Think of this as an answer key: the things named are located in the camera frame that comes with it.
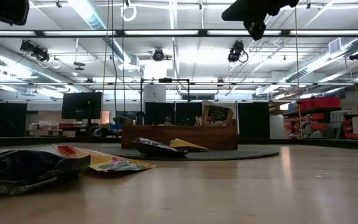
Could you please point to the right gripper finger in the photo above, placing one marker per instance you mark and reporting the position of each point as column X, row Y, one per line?
column 244, row 17
column 242, row 7

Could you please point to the wooden tea caddy box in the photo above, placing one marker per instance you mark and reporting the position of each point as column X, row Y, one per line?
column 182, row 137

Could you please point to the yellow tea packet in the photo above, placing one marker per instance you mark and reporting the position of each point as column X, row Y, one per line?
column 185, row 144

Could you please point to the purple tea packet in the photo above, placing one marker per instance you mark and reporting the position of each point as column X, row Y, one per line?
column 26, row 169
column 154, row 149

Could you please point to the orange mango tea packet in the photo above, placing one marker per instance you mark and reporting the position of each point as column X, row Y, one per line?
column 104, row 160

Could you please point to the black hanging spotlight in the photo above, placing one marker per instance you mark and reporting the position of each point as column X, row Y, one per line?
column 34, row 50
column 236, row 51

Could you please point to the white curtain panel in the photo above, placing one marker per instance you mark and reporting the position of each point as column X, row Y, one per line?
column 207, row 102

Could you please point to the small black ceiling device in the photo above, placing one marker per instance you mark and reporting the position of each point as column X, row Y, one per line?
column 356, row 56

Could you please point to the black divider panel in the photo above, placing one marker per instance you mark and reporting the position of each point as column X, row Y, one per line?
column 158, row 107
column 253, row 119
column 11, row 118

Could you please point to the red storage bins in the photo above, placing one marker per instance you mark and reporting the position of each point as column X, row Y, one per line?
column 322, row 102

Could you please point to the black monitor on stand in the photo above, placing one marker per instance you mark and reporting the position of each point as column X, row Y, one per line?
column 81, row 105

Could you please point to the white paper sign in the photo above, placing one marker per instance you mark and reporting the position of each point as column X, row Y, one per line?
column 154, row 93

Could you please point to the cluttered wooden desk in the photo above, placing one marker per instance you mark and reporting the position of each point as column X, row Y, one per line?
column 42, row 126

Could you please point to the shelf with orange bins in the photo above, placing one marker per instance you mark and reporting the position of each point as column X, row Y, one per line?
column 319, row 126

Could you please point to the person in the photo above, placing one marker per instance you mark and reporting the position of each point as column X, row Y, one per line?
column 167, row 120

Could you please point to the round grey woven placemat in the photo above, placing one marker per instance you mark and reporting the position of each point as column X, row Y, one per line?
column 247, row 153

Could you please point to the overhead light bar frame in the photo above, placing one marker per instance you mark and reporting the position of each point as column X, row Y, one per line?
column 202, row 32

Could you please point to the silver ventilation duct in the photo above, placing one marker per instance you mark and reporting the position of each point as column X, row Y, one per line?
column 315, row 63

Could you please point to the black overhead camera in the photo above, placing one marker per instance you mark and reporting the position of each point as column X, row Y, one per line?
column 158, row 55

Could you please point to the black background rig frame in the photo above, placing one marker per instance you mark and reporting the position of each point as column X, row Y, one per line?
column 166, row 80

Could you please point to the black table frame rail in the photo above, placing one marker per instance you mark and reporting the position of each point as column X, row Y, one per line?
column 322, row 142

